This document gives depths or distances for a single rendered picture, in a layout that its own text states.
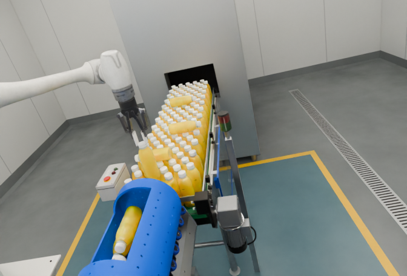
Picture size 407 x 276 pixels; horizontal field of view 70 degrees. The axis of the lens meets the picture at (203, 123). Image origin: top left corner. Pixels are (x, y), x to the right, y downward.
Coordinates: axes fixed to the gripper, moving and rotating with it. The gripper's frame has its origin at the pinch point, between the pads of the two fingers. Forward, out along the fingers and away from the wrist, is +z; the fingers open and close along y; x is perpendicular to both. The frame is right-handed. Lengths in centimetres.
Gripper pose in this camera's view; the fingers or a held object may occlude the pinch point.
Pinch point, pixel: (140, 137)
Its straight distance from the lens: 140.6
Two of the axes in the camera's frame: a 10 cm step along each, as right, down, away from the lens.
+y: 9.7, -1.7, -1.6
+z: 2.2, 8.8, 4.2
